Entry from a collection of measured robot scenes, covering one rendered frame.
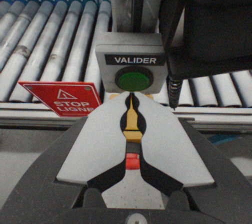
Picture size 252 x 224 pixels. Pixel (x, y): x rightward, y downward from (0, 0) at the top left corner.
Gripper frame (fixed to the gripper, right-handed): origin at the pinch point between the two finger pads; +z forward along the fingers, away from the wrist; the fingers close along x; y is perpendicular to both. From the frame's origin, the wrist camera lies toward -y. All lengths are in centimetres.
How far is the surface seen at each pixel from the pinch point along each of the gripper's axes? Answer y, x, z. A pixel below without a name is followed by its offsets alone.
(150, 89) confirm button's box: 1.2, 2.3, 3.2
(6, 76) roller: 9.5, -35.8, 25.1
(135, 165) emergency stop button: 11.2, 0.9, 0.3
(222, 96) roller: 12.7, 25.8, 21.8
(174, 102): 8.3, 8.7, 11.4
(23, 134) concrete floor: 74, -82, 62
